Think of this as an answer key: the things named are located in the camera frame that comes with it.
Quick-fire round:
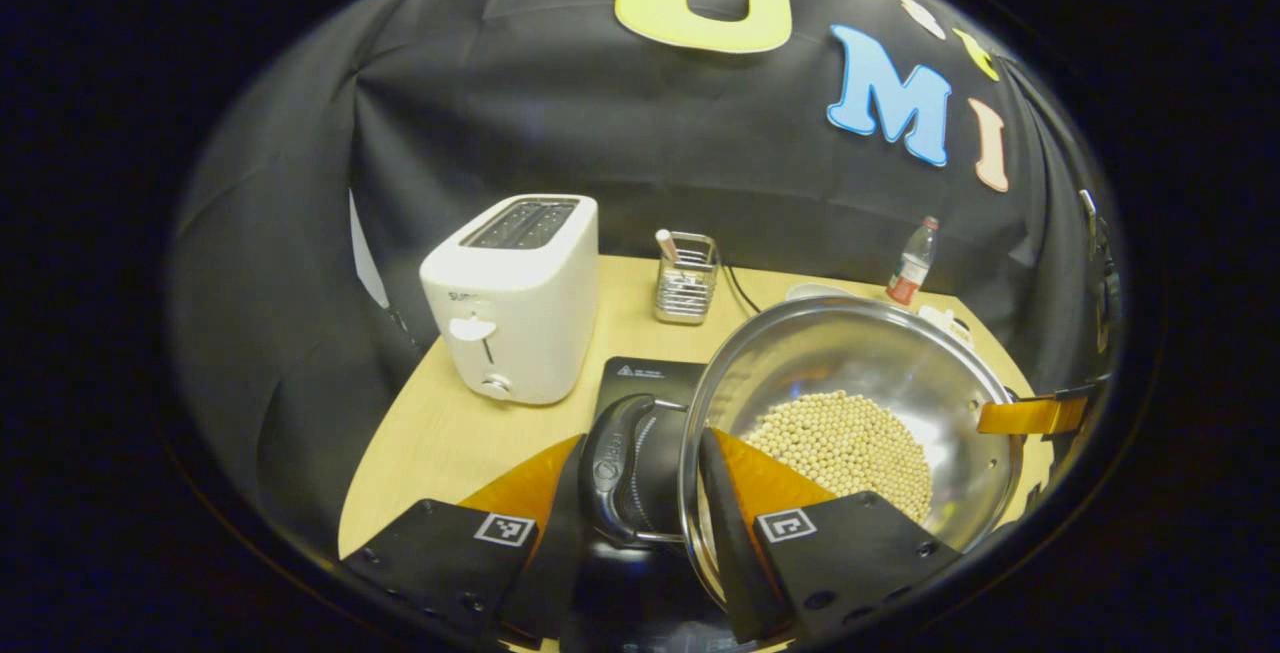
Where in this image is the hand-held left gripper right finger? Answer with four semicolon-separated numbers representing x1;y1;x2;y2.
697;426;963;646

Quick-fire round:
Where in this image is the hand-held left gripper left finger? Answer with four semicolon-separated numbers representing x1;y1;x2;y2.
340;433;591;646

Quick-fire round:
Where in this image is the stainless steel pot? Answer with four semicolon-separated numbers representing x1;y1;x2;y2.
580;295;1026;609

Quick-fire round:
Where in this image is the black induction cooktop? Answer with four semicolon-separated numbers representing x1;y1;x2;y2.
560;356;791;653

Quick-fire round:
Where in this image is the pile of soybeans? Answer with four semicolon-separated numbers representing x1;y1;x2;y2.
742;390;934;524

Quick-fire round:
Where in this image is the white divided dish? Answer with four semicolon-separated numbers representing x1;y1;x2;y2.
918;305;976;349

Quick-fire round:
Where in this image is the red label water bottle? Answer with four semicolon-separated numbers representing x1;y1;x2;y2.
886;216;941;307

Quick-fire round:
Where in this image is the white toaster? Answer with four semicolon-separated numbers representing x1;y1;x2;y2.
419;194;600;406

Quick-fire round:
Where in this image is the black backdrop cloth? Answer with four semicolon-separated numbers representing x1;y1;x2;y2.
170;0;1121;574

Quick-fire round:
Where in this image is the black power cable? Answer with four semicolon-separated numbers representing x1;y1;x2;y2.
722;265;761;317

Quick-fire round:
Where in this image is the metal wire basket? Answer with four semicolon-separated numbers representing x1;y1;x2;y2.
654;231;721;325

